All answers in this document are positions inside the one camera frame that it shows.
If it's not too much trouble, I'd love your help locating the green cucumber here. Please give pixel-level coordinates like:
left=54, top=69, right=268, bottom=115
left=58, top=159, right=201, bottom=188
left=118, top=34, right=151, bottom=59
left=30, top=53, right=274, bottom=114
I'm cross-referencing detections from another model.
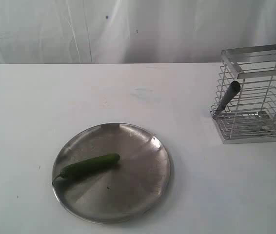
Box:
left=52, top=153, right=120, bottom=185

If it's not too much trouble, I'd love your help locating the knife with grey handle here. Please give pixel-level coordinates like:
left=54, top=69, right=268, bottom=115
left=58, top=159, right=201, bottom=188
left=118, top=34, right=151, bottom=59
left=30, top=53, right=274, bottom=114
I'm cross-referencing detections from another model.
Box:
left=214, top=80, right=241, bottom=116

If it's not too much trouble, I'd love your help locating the round steel plate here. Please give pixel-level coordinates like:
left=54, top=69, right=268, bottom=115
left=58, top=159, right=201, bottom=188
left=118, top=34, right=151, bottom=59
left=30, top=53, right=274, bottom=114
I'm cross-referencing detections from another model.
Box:
left=52, top=123, right=172, bottom=224

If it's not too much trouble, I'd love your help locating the wire metal utensil holder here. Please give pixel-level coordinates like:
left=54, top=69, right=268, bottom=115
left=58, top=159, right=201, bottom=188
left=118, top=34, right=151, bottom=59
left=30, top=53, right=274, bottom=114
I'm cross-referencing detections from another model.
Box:
left=210, top=44, right=276, bottom=144

